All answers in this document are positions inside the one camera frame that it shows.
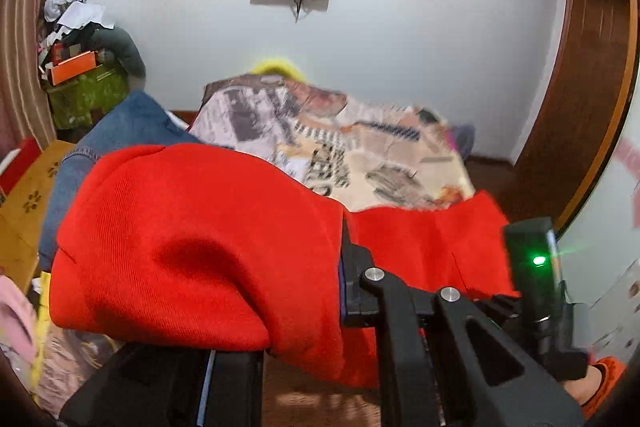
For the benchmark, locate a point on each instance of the purple grey backpack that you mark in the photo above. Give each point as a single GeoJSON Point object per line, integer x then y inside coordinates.
{"type": "Point", "coordinates": [463, 136]}

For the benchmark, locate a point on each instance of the striped maroon curtain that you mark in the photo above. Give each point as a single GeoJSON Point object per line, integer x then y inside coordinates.
{"type": "Point", "coordinates": [25, 108]}

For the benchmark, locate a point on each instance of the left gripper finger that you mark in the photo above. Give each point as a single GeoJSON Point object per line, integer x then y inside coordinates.
{"type": "Point", "coordinates": [440, 359]}

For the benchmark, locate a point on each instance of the brown wooden door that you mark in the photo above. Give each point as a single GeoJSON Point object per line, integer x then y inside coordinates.
{"type": "Point", "coordinates": [581, 114]}

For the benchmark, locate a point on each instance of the green patterned cloth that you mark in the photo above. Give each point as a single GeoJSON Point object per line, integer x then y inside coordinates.
{"type": "Point", "coordinates": [75, 103]}

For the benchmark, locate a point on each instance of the red zip jacket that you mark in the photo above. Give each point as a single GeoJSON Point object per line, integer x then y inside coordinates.
{"type": "Point", "coordinates": [193, 245]}

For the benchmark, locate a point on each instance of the yellow pillow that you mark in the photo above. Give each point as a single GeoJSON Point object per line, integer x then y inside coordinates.
{"type": "Point", "coordinates": [278, 67]}

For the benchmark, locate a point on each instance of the white papers pile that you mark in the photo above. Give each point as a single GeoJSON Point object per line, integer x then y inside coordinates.
{"type": "Point", "coordinates": [76, 14]}

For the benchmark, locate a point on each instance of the orange box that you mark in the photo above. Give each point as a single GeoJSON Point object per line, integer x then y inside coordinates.
{"type": "Point", "coordinates": [73, 67]}

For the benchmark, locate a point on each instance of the dark green cloth bundle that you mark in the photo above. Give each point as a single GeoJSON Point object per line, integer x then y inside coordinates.
{"type": "Point", "coordinates": [121, 44]}

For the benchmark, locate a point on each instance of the person right hand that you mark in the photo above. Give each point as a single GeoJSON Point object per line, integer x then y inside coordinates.
{"type": "Point", "coordinates": [584, 389]}

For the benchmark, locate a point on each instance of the newspaper print bed sheet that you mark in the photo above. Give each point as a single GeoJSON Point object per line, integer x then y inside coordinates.
{"type": "Point", "coordinates": [361, 154]}

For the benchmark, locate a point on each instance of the blue denim jeans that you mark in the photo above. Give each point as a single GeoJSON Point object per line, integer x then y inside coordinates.
{"type": "Point", "coordinates": [138, 120]}

